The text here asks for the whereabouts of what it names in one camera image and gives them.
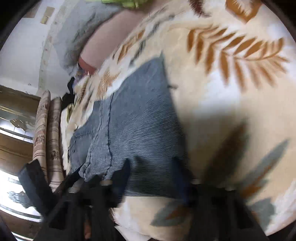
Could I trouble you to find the grey-blue denim pants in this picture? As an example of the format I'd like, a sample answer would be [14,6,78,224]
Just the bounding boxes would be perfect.
[69,57,187,198]

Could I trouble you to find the striped brown pillow upper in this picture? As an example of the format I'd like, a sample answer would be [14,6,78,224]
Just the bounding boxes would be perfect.
[33,90,51,181]

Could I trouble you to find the cream patterned pillow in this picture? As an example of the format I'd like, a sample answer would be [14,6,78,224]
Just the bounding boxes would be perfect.
[60,103,74,174]

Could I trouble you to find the wooden cabinet with glass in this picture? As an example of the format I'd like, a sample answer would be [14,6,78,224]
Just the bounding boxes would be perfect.
[1,86,42,240]

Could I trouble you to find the black garment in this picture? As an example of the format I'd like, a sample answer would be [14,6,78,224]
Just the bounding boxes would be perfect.
[61,77,75,110]

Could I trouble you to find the leaf-patterned fleece blanket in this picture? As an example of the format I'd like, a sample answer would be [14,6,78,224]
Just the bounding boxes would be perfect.
[66,1,295,240]

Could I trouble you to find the pink bolster cushion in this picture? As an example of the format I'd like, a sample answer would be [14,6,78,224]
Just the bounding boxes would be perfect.
[78,9,147,73]

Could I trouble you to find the grey quilted pillow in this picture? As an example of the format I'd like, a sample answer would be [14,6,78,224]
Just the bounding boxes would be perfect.
[53,1,122,74]

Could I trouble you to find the green patterned folded cloth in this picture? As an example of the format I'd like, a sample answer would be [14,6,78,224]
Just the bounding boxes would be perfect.
[85,0,153,10]

